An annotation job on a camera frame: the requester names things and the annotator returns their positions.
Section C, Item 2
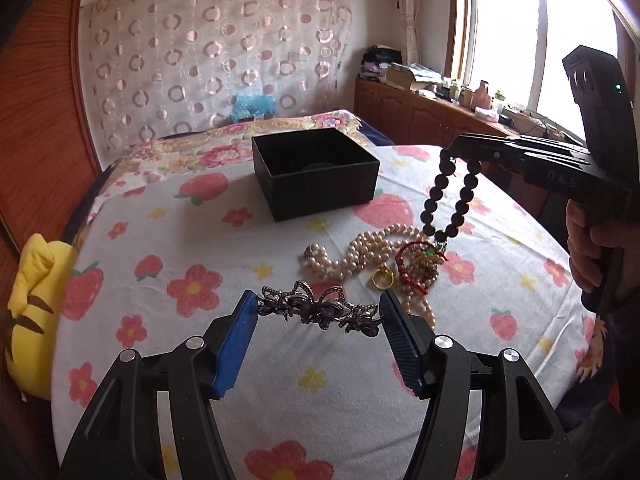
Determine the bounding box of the wooden cabinet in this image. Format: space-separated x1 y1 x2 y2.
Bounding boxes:
354 77 566 221

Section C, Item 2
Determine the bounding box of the circle print wall curtain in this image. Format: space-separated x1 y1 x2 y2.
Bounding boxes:
80 0 356 171

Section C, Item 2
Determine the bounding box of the stack of dark clothes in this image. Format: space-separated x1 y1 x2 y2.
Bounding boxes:
360 46 403 83

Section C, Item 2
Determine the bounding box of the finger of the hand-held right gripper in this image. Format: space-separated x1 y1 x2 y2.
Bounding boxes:
446 132 591 173

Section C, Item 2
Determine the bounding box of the pearl necklace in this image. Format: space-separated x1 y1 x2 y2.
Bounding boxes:
303 223 436 332

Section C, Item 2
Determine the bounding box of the cardboard box of books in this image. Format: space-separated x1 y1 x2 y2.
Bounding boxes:
387 62 442 93

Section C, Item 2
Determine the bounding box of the strawberry printed sheet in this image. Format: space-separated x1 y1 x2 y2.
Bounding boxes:
50 144 601 480

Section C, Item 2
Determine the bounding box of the black box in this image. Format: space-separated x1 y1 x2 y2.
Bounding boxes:
251 127 381 222

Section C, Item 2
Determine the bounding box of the blue plastic bag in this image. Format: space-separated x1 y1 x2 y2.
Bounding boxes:
230 92 278 122

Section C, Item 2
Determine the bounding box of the window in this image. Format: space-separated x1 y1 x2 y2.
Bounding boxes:
450 0 640 128

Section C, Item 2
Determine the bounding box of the dark blue blanket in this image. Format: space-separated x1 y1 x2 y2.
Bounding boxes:
555 310 640 466

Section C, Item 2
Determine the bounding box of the floral blanket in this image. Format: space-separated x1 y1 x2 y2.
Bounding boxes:
107 110 396 182

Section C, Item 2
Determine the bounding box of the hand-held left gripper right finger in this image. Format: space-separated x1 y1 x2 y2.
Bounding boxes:
378 290 583 480

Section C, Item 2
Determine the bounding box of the row of small bottles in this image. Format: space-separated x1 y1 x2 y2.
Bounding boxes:
440 77 476 107

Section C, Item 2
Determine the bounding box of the gold ring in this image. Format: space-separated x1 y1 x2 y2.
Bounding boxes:
370 265 396 291

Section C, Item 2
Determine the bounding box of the red bead bracelet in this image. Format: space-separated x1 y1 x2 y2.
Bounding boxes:
395 241 448 299

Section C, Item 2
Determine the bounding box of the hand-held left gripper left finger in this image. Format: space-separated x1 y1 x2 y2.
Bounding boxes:
59 290 258 480

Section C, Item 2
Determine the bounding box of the wooden wardrobe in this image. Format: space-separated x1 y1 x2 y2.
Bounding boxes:
0 0 108 281

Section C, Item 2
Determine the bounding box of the dark bead bracelet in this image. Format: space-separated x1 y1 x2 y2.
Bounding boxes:
422 149 482 252

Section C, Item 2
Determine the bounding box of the window curtain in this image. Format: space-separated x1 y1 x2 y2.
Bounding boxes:
395 0 426 68

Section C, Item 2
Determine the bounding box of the person's right hand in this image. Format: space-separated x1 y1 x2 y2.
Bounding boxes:
565 199 626 293

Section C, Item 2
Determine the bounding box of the yellow plush toy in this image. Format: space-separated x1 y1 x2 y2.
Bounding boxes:
6 232 77 401

